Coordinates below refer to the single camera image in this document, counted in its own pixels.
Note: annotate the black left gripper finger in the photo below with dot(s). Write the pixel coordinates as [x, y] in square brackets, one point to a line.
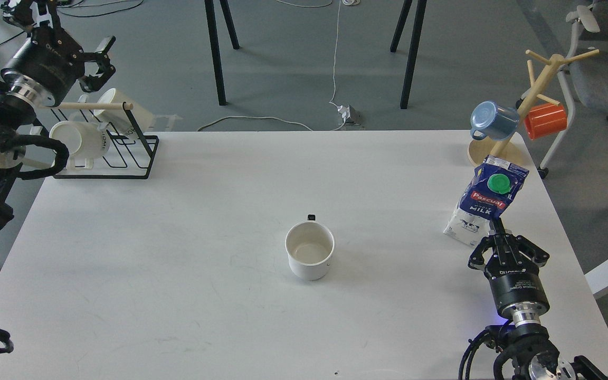
[39, 19]
[92, 83]

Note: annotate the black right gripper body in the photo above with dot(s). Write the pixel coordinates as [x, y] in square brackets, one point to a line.
[518, 293]

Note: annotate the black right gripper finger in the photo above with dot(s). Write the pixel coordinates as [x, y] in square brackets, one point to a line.
[526, 254]
[496, 240]

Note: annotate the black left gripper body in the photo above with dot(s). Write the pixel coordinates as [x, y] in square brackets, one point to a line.
[47, 59]

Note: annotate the blue white milk carton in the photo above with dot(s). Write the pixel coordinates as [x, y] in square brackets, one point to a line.
[492, 189]

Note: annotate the white ceramic mug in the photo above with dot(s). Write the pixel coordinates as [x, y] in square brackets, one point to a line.
[310, 246]

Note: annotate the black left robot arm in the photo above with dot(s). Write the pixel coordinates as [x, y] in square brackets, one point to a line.
[23, 156]

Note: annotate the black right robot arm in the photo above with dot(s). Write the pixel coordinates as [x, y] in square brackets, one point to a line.
[527, 347]

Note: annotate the white mug on rack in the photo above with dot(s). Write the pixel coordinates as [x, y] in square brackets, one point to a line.
[85, 141]

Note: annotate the wooden mug tree stand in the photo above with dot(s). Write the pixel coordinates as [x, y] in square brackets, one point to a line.
[541, 72]

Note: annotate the blue hanging mug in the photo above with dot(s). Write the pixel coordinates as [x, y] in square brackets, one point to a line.
[490, 120]

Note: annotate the orange hanging mug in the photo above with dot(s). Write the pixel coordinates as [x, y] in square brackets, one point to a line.
[544, 120]

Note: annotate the black table leg left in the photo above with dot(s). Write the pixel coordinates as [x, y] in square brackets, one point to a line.
[214, 44]

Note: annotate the black table leg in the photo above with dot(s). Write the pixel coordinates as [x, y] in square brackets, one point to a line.
[412, 49]
[214, 44]

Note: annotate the white power adapter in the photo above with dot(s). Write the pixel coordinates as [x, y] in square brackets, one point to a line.
[349, 116]

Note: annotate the grey office chair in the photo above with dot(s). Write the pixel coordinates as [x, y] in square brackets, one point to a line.
[586, 80]

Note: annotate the black table leg right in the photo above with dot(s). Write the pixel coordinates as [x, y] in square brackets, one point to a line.
[412, 49]

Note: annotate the black wire cup rack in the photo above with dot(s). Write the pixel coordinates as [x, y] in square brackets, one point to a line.
[132, 153]

